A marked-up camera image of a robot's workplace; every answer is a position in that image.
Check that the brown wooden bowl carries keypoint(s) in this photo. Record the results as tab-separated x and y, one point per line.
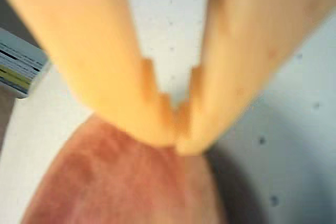
118	187

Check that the white printed box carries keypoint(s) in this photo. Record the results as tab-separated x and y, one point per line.
18	66

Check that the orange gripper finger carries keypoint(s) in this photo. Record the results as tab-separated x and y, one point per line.
249	37
92	51

